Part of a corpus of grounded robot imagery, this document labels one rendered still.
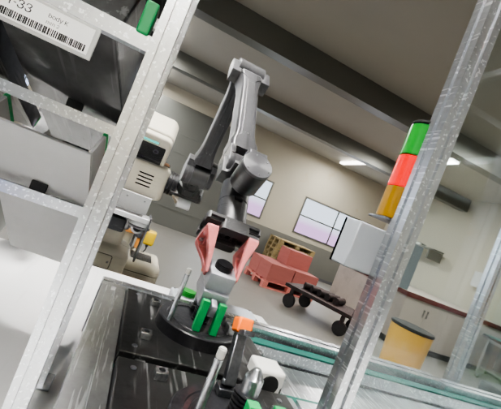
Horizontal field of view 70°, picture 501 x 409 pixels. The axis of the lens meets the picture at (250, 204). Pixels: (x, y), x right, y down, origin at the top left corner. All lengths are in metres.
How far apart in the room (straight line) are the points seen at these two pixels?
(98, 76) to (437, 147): 0.45
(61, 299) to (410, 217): 0.44
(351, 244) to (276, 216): 9.19
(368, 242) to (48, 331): 0.41
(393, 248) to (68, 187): 0.45
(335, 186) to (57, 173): 10.00
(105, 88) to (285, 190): 9.32
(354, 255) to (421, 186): 0.13
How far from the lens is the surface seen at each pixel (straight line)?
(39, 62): 0.53
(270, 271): 6.36
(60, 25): 0.38
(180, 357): 0.54
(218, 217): 0.61
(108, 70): 0.46
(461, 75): 0.61
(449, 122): 0.58
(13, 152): 0.54
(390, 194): 0.57
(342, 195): 10.52
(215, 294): 0.58
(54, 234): 0.64
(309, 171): 10.00
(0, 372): 0.64
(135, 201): 1.27
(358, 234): 0.54
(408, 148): 0.59
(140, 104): 0.36
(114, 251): 1.33
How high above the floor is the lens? 1.20
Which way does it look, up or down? 1 degrees up
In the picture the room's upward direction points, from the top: 22 degrees clockwise
